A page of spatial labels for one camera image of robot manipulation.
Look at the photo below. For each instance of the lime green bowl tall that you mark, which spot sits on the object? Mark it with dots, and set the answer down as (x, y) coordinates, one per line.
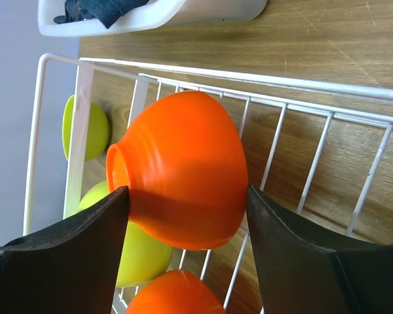
(143, 258)

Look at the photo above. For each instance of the lime green bowl shallow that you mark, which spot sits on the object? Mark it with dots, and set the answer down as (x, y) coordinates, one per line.
(99, 130)

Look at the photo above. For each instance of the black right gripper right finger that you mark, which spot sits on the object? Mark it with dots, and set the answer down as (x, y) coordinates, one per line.
(303, 267)

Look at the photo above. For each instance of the orange bowl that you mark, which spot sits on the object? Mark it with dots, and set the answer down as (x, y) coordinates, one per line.
(175, 291)
(185, 169)

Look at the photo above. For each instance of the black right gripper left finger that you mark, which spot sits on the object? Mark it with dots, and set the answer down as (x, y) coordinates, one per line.
(70, 266)

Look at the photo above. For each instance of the white wire dish rack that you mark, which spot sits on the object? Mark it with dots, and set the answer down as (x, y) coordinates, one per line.
(313, 147)

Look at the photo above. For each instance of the orange bowl front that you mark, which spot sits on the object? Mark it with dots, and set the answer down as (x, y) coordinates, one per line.
(175, 291)

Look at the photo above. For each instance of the white plastic laundry basket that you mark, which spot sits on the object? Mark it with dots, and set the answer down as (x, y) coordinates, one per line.
(149, 16)

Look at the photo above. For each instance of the folded blue jeans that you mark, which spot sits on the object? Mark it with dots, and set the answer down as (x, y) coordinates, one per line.
(106, 11)

